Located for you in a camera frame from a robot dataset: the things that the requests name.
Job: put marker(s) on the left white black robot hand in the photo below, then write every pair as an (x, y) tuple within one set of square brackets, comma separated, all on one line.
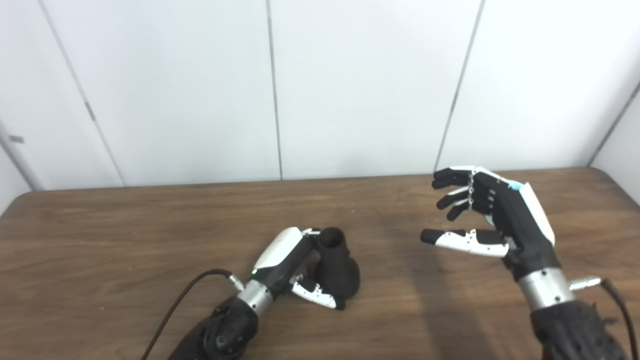
[(280, 260)]

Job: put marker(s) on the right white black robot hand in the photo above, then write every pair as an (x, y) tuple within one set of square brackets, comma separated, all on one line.
[(520, 225)]

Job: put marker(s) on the black flared nozzle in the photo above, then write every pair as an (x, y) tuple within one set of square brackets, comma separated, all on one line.
[(340, 275)]

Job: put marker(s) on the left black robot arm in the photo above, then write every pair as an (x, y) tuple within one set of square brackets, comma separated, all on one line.
[(225, 332)]

